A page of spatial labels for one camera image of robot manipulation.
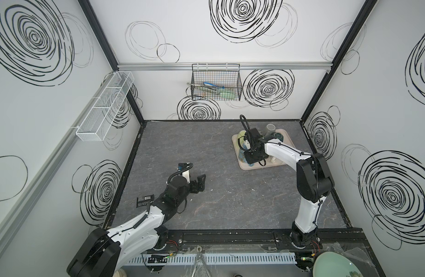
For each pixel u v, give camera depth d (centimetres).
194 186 74
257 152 71
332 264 68
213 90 86
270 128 102
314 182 50
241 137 87
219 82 89
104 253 40
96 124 73
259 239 75
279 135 98
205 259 70
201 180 76
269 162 75
